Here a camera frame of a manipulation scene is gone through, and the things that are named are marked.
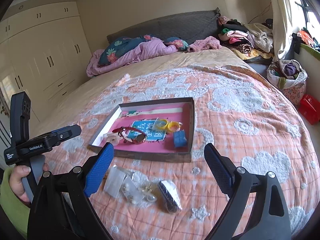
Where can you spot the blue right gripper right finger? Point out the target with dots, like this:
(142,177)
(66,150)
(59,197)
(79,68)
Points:
(222,169)

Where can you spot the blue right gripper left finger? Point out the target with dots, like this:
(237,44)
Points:
(97,166)

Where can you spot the cream hair claw clip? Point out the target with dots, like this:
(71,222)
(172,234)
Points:
(113,138)

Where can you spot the clear bag of earrings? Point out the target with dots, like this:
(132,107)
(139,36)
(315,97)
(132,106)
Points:
(133,185)

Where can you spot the black hair comb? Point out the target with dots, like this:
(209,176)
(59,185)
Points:
(170,194)

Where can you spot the green sleeve forearm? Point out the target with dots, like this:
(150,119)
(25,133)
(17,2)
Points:
(16,211)

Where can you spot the left hand painted nails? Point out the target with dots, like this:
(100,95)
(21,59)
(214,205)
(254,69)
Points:
(15,181)

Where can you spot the small blue box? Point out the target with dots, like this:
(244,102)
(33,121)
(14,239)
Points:
(180,139)

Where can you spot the brown shallow cardboard box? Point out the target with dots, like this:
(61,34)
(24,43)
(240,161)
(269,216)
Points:
(158,119)

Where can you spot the cream wardrobe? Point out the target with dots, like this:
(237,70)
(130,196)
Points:
(44,52)

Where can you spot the red plastic box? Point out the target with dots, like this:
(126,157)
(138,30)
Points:
(309,108)

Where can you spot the floral fabric bag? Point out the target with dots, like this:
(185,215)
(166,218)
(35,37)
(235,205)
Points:
(290,78)

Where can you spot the dark floral pillow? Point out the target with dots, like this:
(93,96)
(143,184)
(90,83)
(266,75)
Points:
(124,44)

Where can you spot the pink fuzzy garment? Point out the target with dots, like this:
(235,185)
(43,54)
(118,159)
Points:
(209,42)

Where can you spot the pile of clothes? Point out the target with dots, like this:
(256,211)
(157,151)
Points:
(251,42)

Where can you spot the pink crumpled blanket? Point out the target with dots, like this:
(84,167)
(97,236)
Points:
(145,50)

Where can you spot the dark grey headboard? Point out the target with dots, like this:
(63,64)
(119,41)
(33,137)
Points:
(189,26)

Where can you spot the cream curtain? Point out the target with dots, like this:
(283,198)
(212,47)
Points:
(282,28)

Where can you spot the window with metal grille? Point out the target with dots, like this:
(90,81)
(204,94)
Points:
(305,13)

